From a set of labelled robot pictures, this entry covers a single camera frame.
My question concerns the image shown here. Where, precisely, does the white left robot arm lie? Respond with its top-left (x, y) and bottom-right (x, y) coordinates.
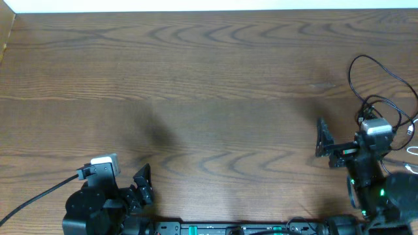
top-left (62, 163), bottom-right (155, 235)

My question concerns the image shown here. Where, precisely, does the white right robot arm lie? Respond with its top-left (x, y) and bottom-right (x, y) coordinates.
top-left (315, 118), bottom-right (417, 234)

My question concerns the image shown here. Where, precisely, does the white cable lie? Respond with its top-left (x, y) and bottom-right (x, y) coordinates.
top-left (402, 117), bottom-right (418, 175)

